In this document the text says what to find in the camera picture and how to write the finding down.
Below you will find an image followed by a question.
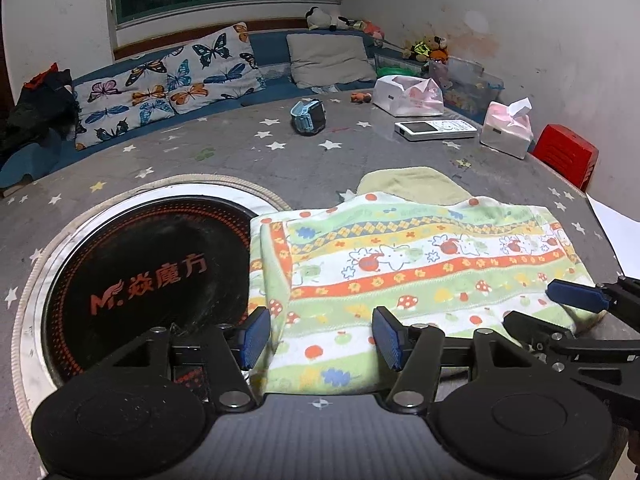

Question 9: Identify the clear plastic storage box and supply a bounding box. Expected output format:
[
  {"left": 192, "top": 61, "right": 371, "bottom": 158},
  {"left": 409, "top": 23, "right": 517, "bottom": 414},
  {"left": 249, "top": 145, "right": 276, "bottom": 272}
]
[{"left": 428, "top": 56, "right": 504, "bottom": 122}]

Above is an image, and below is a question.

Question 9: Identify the green toy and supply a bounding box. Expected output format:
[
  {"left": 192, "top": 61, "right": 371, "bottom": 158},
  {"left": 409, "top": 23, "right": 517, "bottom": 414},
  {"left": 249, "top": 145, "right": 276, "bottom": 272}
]
[{"left": 374, "top": 56, "right": 424, "bottom": 77}]

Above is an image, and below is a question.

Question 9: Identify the white pink tissue box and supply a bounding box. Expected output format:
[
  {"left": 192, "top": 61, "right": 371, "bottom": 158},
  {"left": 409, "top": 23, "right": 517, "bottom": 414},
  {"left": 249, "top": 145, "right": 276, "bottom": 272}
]
[{"left": 372, "top": 75, "right": 445, "bottom": 117}]

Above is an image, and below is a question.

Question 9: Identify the colourful patterned children's garment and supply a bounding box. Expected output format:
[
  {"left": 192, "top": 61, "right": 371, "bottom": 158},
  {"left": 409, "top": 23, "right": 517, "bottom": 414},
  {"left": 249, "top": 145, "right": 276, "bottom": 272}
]
[{"left": 248, "top": 188, "right": 599, "bottom": 394}]

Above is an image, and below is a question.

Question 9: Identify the pink tissue pack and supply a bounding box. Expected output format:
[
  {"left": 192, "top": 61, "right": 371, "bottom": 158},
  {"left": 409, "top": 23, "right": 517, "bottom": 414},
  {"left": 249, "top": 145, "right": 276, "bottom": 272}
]
[{"left": 480, "top": 98, "right": 534, "bottom": 159}]

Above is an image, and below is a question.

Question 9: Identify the grey cushion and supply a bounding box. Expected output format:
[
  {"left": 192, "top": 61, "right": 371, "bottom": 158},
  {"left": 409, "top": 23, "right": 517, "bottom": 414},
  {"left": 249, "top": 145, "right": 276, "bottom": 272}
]
[{"left": 286, "top": 34, "right": 376, "bottom": 89}]

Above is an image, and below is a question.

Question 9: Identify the black white plush toy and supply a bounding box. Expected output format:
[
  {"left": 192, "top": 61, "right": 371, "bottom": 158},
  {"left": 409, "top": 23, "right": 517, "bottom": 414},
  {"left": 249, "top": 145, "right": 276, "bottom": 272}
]
[{"left": 305, "top": 6, "right": 358, "bottom": 32}]

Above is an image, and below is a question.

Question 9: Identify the butterfly pattern pillow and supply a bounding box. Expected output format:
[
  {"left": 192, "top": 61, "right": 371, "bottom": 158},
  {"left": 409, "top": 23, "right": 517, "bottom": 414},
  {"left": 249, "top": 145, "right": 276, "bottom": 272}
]
[{"left": 74, "top": 22, "right": 265, "bottom": 151}]

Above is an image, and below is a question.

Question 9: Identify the round black induction cooker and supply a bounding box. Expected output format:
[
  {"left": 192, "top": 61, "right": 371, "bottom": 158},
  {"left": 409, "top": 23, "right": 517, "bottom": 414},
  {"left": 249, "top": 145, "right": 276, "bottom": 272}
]
[{"left": 8, "top": 173, "right": 292, "bottom": 428}]

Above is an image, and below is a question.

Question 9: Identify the red plastic stool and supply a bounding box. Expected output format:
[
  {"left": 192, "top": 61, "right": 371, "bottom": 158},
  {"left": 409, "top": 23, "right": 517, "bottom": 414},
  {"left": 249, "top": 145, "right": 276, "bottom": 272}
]
[{"left": 532, "top": 124, "right": 599, "bottom": 191}]

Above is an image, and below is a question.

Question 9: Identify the yellow orange toy pile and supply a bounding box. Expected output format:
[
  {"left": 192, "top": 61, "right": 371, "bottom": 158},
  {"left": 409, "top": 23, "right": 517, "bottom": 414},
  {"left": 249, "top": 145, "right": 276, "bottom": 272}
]
[{"left": 401, "top": 36, "right": 449, "bottom": 64}]

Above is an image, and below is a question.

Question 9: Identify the dark clothes pile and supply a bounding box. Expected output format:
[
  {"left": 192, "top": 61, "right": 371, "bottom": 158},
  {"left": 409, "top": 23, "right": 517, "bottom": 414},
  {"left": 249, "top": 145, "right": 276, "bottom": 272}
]
[{"left": 1, "top": 63, "right": 79, "bottom": 164}]

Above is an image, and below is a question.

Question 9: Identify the small orange toy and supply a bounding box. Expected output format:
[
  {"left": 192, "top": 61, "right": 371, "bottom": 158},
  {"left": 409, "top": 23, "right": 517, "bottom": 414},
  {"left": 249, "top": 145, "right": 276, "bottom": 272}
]
[{"left": 350, "top": 92, "right": 372, "bottom": 104}]

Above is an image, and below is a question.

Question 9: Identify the blue bench seat cushion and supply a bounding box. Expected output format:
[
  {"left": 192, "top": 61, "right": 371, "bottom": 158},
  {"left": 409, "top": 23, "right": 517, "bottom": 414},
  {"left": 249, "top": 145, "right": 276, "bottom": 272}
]
[{"left": 0, "top": 28, "right": 417, "bottom": 191}]

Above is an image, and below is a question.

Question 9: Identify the white remote device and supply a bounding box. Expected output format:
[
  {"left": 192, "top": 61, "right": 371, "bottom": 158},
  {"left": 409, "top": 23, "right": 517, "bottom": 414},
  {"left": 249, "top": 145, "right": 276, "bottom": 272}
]
[{"left": 394, "top": 119, "right": 478, "bottom": 142}]

